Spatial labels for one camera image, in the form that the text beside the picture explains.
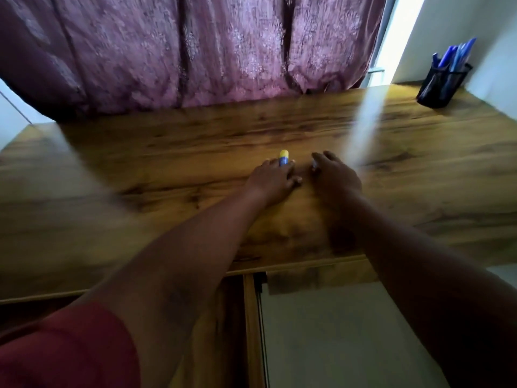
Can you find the black mesh pen holder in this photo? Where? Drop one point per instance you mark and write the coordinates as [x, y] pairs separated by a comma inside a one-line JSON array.
[[438, 94]]

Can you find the person's right forearm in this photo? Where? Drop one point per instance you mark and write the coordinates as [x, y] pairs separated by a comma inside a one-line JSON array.
[[436, 278]]

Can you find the purple patterned curtain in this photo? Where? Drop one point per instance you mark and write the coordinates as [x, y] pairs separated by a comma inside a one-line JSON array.
[[202, 48]]

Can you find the person's right hand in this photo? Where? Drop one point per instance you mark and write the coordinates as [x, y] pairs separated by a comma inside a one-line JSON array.
[[337, 179]]

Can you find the bunch of blue pens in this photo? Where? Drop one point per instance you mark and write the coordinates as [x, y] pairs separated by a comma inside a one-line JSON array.
[[446, 56]]

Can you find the red shirt sleeve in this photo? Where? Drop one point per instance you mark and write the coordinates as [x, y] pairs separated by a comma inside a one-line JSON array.
[[68, 347]]

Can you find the wooden drawer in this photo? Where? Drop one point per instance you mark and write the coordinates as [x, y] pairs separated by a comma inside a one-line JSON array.
[[226, 319], [307, 278]]

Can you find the round blue tape tin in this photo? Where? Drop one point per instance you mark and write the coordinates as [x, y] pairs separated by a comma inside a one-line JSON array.
[[314, 168]]

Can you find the blue glue stick yellow cap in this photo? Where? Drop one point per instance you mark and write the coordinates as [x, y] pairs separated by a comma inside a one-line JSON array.
[[284, 155]]

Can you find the person's left hand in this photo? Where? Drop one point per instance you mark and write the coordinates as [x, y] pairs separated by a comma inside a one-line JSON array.
[[270, 181]]

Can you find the person's left forearm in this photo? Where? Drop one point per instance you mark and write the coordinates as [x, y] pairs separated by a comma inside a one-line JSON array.
[[181, 278]]

